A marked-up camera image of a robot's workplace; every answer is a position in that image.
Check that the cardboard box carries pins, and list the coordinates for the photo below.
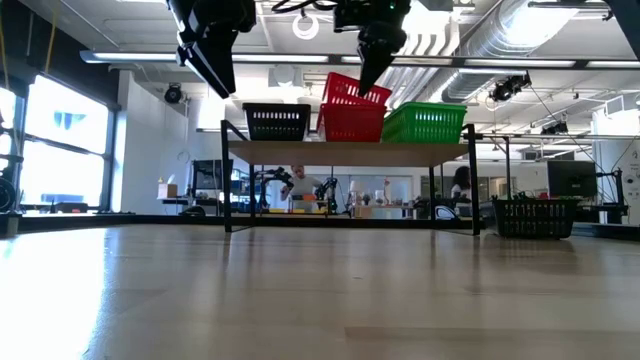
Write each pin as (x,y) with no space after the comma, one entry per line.
(167,191)

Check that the wooden shelf with black legs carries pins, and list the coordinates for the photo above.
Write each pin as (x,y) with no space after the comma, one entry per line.
(340,152)

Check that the person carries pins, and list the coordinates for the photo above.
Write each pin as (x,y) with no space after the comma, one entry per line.
(305,185)
(462,180)

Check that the black background robot arm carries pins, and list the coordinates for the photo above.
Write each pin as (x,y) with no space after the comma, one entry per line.
(327,190)
(272,176)

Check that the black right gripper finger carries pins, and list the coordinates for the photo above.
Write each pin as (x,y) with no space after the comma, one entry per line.
(367,70)
(384,60)

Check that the large black monitor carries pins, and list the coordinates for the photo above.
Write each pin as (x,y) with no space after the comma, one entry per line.
(572,177)

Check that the black ceiling device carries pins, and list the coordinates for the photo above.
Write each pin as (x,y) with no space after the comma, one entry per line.
(507,89)

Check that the silver ventilation duct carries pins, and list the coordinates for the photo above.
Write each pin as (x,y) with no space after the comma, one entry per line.
(500,40)

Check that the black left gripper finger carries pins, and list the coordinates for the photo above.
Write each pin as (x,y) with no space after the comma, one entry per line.
(220,60)
(200,70)

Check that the black window frame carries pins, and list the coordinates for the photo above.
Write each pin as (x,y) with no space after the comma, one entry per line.
(107,160)

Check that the black ceiling camera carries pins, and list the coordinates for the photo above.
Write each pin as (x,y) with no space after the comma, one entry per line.
(173,94)

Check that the black aluminium table frame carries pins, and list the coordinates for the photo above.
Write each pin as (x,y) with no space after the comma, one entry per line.
(150,220)

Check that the white ceiling pipes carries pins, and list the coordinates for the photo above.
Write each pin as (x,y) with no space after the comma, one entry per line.
(425,75)

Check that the long ceiling light bar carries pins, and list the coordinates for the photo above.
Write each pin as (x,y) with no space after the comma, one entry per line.
(130,57)

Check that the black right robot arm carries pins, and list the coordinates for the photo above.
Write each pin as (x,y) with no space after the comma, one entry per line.
(627,20)

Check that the small black monitor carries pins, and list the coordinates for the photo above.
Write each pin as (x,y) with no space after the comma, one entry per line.
(207,175)

